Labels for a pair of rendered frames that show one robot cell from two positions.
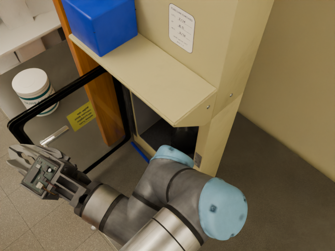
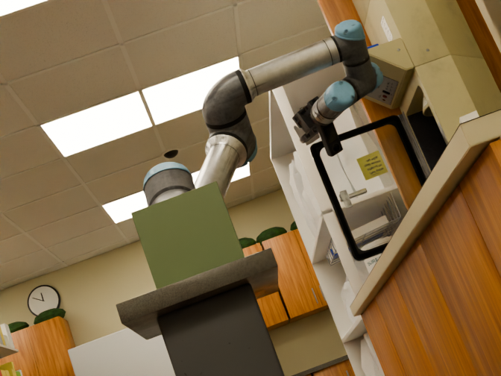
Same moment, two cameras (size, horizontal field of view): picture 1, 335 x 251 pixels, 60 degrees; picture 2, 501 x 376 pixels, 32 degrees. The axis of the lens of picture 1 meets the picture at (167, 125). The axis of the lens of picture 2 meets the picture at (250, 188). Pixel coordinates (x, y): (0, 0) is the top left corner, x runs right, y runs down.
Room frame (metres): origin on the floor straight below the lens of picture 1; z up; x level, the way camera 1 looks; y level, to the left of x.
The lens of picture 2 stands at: (-1.80, -1.18, 0.62)
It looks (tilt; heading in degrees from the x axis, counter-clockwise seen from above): 15 degrees up; 40
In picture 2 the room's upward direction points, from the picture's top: 21 degrees counter-clockwise
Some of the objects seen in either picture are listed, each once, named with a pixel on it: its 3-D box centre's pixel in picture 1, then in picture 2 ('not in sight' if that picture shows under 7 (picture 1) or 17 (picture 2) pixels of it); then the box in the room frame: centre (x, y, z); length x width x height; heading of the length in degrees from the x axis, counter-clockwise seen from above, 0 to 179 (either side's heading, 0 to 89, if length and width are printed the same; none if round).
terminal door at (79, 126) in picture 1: (84, 132); (376, 186); (0.46, 0.24, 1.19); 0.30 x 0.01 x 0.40; 134
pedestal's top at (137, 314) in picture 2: not in sight; (203, 297); (-0.52, 0.13, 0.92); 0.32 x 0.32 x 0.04; 44
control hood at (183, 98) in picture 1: (139, 77); (382, 80); (0.42, 0.06, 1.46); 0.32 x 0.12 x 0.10; 44
